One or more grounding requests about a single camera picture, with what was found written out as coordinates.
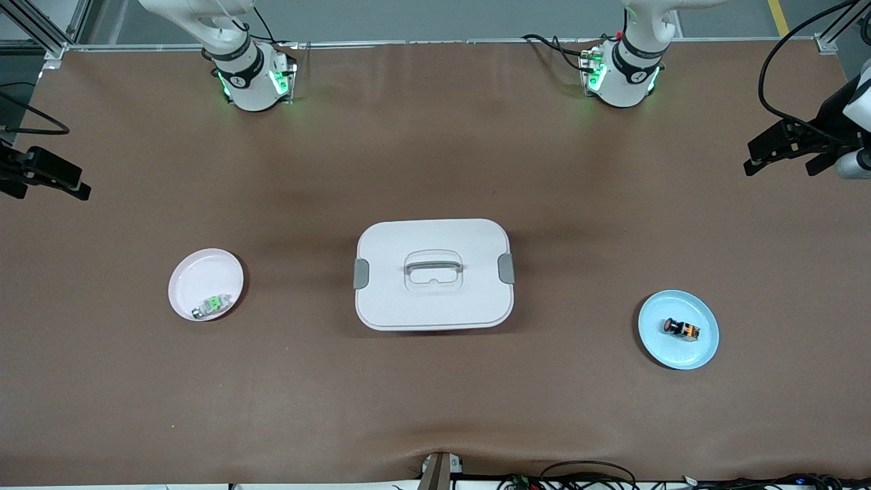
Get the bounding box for grey box lid handle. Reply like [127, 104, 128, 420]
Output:
[404, 257, 465, 275]

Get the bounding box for aluminium frame profile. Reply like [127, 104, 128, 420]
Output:
[815, 0, 871, 55]
[0, 0, 93, 61]

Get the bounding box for metal table edge rail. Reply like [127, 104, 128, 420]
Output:
[65, 37, 827, 54]

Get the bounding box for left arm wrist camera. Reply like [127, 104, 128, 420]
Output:
[836, 150, 871, 180]

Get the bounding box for cable bundle below table edge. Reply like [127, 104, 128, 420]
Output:
[497, 461, 871, 490]

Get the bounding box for black right base cables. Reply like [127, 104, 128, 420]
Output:
[250, 5, 278, 46]

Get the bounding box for pink round plate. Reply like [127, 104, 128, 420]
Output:
[167, 248, 244, 322]

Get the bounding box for green push button switch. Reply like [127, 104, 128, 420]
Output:
[191, 293, 233, 319]

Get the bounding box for black left base cables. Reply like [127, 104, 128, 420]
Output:
[522, 33, 593, 72]

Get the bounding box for orange push button switch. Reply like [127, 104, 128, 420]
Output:
[662, 317, 702, 342]

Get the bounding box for metal bracket at table edge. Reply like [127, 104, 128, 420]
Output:
[418, 451, 465, 490]

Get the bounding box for black base cables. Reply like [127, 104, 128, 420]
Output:
[522, 33, 593, 72]
[250, 5, 278, 46]

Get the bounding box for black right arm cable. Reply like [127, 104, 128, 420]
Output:
[0, 83, 71, 135]

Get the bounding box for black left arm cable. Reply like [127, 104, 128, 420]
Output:
[757, 0, 861, 140]

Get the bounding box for blue round plate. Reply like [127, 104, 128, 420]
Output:
[638, 289, 720, 371]

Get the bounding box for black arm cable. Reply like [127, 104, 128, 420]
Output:
[757, 0, 861, 140]
[0, 83, 71, 135]

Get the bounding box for white lidded storage box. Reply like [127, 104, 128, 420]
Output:
[352, 218, 516, 332]

